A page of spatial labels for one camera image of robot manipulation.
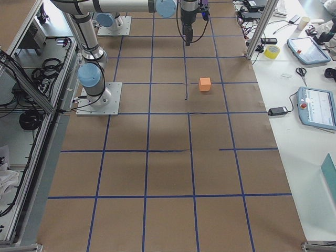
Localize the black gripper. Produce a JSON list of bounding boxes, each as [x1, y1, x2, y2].
[[181, 7, 209, 46]]

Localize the orange foam cube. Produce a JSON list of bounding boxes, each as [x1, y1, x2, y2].
[[198, 77, 212, 92]]

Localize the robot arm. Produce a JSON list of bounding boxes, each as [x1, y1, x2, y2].
[[52, 1, 158, 106], [92, 1, 209, 46]]

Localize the black remote device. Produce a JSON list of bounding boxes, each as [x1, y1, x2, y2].
[[260, 38, 278, 45]]

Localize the yellow tape roll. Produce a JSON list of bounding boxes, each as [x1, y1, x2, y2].
[[264, 45, 280, 59]]

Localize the far blue teach pendant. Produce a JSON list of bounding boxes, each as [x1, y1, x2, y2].
[[287, 37, 331, 65]]

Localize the blue teach pendant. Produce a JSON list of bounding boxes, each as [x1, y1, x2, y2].
[[297, 87, 335, 130], [287, 37, 331, 65]]

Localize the paper cup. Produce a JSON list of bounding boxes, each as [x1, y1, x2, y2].
[[297, 16, 310, 31]]

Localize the black power adapter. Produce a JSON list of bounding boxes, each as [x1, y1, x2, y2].
[[267, 107, 288, 116]]

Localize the near blue teach pendant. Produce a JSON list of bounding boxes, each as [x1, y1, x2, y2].
[[297, 87, 335, 130]]

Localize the green plastic sheet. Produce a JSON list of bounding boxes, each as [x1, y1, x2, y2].
[[321, 153, 336, 203]]

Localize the white crumpled cloth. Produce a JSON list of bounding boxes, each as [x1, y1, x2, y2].
[[1, 145, 19, 197]]

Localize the aluminium frame post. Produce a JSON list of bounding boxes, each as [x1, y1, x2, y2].
[[245, 0, 278, 60]]

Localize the black handled scissors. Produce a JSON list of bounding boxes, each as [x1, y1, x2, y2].
[[296, 67, 308, 87]]

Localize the black cable coil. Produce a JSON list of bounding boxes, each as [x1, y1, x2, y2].
[[19, 109, 43, 131]]

